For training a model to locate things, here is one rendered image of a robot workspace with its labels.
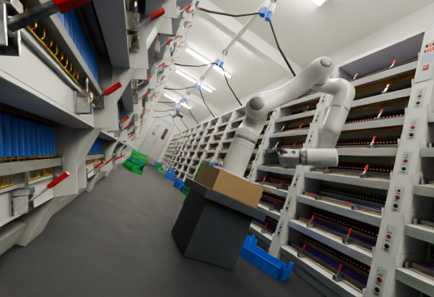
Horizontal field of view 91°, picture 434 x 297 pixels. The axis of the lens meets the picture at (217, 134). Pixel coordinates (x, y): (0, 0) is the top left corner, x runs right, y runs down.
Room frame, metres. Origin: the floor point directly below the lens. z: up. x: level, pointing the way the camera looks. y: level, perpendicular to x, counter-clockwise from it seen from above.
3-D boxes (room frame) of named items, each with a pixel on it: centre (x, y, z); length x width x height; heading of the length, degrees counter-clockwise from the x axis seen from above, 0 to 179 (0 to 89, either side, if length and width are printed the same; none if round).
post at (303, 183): (1.69, -0.82, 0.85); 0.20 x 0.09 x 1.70; 107
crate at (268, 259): (1.32, -0.53, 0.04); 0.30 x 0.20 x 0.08; 51
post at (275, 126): (2.36, -0.62, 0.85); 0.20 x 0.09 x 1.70; 107
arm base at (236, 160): (1.08, -0.15, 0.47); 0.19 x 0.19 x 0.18
